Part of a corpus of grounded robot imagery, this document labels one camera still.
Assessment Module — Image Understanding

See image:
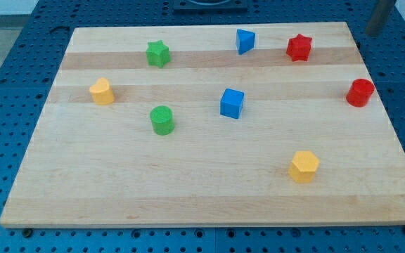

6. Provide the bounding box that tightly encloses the grey robot arm rod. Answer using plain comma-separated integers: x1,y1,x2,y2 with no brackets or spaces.
364,0,397,37

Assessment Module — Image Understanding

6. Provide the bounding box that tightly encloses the blue cube block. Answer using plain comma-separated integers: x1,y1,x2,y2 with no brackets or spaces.
220,89,245,119

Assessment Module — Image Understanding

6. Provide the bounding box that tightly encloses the green cylinder block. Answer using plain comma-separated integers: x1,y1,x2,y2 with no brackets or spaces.
150,105,174,136

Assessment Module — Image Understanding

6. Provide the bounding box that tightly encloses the wooden board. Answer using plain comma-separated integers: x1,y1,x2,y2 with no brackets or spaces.
0,22,405,228

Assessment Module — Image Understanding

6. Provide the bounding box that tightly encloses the green star block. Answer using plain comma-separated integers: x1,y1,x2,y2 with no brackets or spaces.
146,40,171,68

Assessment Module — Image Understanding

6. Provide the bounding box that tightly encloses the blue triangle block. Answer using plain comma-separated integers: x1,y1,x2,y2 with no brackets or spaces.
236,29,255,55

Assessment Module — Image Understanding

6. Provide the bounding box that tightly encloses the yellow heart block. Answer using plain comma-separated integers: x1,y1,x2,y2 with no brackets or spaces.
89,77,115,105

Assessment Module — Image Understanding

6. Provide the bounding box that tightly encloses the yellow hexagon block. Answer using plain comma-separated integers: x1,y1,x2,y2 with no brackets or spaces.
288,150,320,183

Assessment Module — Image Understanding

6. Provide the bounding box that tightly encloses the red star block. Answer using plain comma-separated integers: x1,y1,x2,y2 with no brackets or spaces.
286,34,312,62

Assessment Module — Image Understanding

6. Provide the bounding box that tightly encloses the red cylinder block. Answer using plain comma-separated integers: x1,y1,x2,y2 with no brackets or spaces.
346,79,375,108

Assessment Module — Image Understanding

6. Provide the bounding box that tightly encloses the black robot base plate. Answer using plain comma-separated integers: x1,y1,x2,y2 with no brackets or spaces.
173,0,248,13

